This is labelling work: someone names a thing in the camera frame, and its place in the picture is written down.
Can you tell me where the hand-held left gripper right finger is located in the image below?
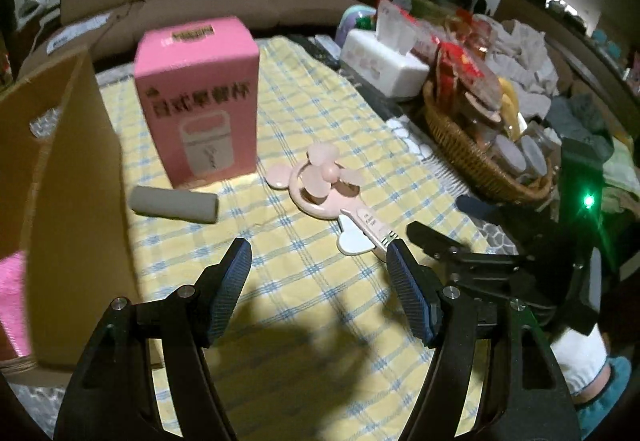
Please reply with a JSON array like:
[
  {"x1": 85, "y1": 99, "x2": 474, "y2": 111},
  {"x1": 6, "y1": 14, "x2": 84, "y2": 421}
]
[{"x1": 385, "y1": 238, "x2": 583, "y2": 441}]

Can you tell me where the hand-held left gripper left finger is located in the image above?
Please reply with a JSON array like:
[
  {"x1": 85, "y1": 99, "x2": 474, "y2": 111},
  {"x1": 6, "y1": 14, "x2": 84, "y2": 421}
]
[{"x1": 52, "y1": 237, "x2": 253, "y2": 441}]

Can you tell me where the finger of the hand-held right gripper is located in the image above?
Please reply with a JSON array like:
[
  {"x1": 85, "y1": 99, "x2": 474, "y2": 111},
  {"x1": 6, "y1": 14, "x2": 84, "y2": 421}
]
[
  {"x1": 455, "y1": 194, "x2": 563, "y2": 254},
  {"x1": 406, "y1": 220, "x2": 556, "y2": 309}
]

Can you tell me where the pink handheld fan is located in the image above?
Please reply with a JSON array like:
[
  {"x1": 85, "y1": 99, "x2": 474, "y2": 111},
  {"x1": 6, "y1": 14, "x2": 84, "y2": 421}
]
[{"x1": 265, "y1": 144, "x2": 401, "y2": 256}]

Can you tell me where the person's right hand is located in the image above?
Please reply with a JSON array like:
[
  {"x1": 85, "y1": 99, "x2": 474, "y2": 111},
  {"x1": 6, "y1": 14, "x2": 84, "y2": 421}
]
[{"x1": 549, "y1": 321, "x2": 609, "y2": 395}]

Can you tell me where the wicker basket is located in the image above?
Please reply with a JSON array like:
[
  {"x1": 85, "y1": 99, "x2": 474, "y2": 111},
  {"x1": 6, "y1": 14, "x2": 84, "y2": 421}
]
[{"x1": 422, "y1": 81, "x2": 556, "y2": 206}]

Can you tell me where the clear jar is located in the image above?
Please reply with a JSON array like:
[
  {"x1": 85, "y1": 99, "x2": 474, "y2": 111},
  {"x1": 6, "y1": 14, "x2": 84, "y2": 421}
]
[
  {"x1": 520, "y1": 133, "x2": 549, "y2": 176},
  {"x1": 492, "y1": 136, "x2": 528, "y2": 178}
]

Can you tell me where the yellow checked tablecloth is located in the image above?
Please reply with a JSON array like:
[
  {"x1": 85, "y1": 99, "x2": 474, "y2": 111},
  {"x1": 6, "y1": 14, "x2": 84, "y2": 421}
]
[{"x1": 95, "y1": 36, "x2": 496, "y2": 441}]

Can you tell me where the grey cardboard tube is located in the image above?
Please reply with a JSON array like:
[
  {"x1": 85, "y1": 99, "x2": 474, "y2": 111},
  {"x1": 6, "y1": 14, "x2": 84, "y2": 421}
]
[{"x1": 130, "y1": 186, "x2": 220, "y2": 225}]

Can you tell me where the yellow packet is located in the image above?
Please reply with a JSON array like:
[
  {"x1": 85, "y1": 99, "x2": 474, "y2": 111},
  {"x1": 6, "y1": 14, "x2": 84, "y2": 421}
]
[{"x1": 500, "y1": 78, "x2": 522, "y2": 142}]

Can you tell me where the dark grey cloth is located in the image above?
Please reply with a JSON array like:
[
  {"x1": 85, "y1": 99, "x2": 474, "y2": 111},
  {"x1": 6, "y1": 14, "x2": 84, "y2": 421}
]
[{"x1": 545, "y1": 93, "x2": 616, "y2": 156}]

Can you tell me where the red snack packet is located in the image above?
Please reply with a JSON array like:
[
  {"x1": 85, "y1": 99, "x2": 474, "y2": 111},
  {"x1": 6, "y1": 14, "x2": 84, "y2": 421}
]
[{"x1": 432, "y1": 43, "x2": 501, "y2": 106}]

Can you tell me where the white cloth pile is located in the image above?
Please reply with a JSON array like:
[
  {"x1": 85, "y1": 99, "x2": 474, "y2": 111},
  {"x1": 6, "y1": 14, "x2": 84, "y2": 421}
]
[{"x1": 480, "y1": 18, "x2": 558, "y2": 96}]

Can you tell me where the white tissue box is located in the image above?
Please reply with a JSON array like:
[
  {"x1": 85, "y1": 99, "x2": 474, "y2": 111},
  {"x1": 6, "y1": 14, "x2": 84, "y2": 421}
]
[{"x1": 340, "y1": 3, "x2": 431, "y2": 102}]

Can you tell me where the brown cardboard box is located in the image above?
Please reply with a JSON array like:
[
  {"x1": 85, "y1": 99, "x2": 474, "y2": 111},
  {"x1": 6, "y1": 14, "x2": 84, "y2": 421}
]
[{"x1": 0, "y1": 43, "x2": 166, "y2": 374}]

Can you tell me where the pink carton box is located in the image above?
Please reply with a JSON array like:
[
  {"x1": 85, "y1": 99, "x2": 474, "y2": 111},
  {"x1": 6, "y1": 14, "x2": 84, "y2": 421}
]
[{"x1": 134, "y1": 16, "x2": 261, "y2": 189}]

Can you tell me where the pink cloth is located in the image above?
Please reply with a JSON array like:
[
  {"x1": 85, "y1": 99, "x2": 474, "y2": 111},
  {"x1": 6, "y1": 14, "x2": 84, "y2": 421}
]
[{"x1": 0, "y1": 250, "x2": 33, "y2": 359}]

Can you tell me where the grey remote control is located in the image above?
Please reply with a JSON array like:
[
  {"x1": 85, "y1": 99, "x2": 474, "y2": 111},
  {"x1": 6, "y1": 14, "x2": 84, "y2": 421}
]
[{"x1": 314, "y1": 35, "x2": 346, "y2": 59}]

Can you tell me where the purple round container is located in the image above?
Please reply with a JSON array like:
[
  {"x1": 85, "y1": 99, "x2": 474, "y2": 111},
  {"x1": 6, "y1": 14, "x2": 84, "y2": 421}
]
[{"x1": 335, "y1": 5, "x2": 381, "y2": 46}]

